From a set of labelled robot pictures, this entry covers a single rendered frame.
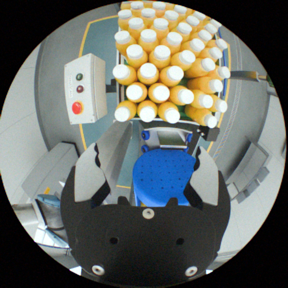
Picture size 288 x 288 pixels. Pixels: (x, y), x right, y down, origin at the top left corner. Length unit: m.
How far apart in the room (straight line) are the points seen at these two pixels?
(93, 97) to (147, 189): 0.30
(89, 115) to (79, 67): 0.15
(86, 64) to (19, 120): 2.49
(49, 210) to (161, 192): 0.42
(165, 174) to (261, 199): 3.52
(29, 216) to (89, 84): 0.47
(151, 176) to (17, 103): 2.73
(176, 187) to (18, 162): 2.81
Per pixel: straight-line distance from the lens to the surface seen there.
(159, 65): 0.30
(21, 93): 2.76
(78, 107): 0.27
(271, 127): 3.58
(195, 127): 1.43
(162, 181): 0.30
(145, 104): 0.27
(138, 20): 0.34
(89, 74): 0.27
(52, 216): 0.45
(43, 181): 1.66
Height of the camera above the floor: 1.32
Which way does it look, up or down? 58 degrees down
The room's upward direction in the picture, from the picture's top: 175 degrees counter-clockwise
